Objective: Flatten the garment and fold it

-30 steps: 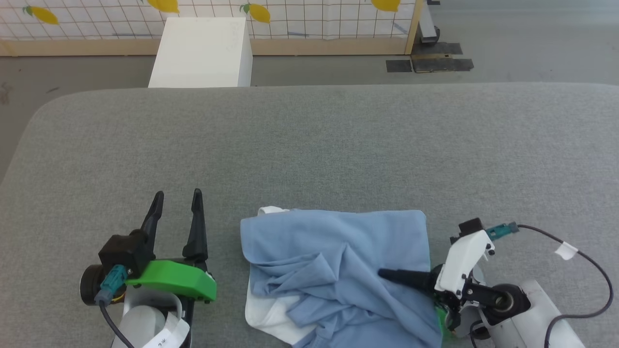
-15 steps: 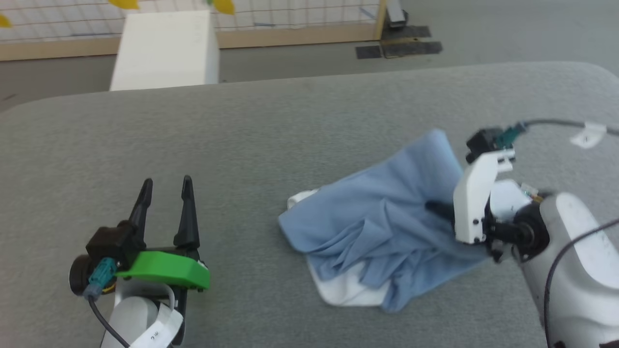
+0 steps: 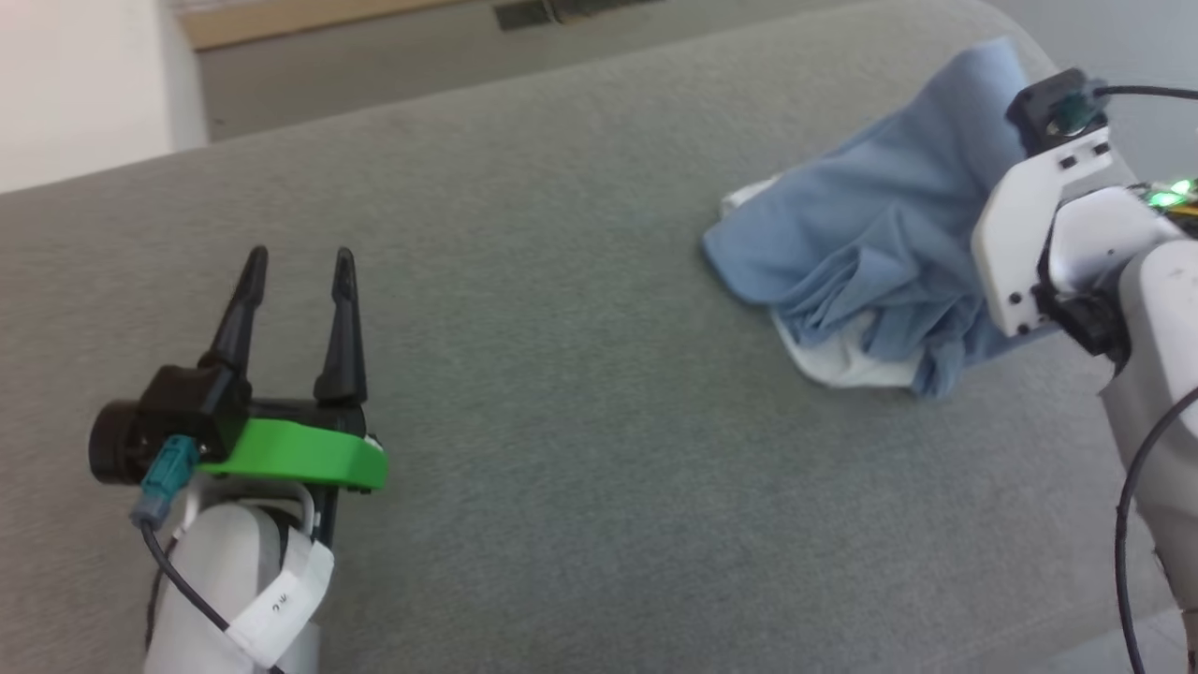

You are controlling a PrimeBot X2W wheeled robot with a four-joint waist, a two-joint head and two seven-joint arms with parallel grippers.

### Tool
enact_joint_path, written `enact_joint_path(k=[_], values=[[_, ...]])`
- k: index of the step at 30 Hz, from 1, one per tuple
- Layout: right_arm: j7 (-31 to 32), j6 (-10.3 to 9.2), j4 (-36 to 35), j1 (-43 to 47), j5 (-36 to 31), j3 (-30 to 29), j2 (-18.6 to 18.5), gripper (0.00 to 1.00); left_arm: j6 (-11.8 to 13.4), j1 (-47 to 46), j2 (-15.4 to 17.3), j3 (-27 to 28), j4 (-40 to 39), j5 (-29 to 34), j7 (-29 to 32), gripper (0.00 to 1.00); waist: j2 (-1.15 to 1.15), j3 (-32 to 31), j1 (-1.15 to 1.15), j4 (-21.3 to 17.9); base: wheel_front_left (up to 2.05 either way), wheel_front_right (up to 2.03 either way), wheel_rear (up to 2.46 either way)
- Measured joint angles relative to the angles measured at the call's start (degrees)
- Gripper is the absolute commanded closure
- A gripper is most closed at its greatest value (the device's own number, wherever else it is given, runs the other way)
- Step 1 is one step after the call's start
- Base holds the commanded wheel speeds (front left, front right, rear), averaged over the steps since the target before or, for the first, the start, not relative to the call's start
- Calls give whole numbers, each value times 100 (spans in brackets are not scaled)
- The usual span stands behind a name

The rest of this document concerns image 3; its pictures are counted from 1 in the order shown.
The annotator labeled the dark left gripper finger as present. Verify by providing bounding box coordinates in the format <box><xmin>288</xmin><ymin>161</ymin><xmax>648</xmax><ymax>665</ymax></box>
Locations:
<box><xmin>313</xmin><ymin>247</ymin><xmax>369</xmax><ymax>407</ymax></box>
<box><xmin>197</xmin><ymin>245</ymin><xmax>270</xmax><ymax>374</ymax></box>

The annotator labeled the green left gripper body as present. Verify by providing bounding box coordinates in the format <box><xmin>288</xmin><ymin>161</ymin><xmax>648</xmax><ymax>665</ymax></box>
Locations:
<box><xmin>197</xmin><ymin>401</ymin><xmax>389</xmax><ymax>494</ymax></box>

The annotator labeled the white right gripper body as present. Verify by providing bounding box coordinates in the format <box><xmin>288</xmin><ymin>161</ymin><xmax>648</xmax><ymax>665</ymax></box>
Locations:
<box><xmin>970</xmin><ymin>129</ymin><xmax>1132</xmax><ymax>363</ymax></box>

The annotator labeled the light blue and white garment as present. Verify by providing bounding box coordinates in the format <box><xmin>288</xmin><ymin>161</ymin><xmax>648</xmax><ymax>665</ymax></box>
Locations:
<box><xmin>702</xmin><ymin>37</ymin><xmax>1063</xmax><ymax>401</ymax></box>

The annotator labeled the white box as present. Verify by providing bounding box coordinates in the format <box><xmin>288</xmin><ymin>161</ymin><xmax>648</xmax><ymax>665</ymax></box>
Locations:
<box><xmin>0</xmin><ymin>0</ymin><xmax>209</xmax><ymax>196</ymax></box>

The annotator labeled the lemon print partition screen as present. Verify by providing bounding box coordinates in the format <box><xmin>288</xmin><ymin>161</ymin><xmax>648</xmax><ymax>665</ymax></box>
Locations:
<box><xmin>173</xmin><ymin>0</ymin><xmax>488</xmax><ymax>51</ymax></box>

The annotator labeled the small black floor plate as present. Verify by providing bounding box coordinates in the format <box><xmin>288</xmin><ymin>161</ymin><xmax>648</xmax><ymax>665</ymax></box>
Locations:
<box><xmin>492</xmin><ymin>0</ymin><xmax>555</xmax><ymax>32</ymax></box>

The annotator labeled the long black floor plate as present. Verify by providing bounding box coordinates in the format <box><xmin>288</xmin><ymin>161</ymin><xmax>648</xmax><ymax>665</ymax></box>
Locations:
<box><xmin>552</xmin><ymin>0</ymin><xmax>661</xmax><ymax>22</ymax></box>

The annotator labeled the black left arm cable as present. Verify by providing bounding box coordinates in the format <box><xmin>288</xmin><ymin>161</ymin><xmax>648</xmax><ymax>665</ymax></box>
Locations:
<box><xmin>129</xmin><ymin>435</ymin><xmax>286</xmax><ymax>674</ymax></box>

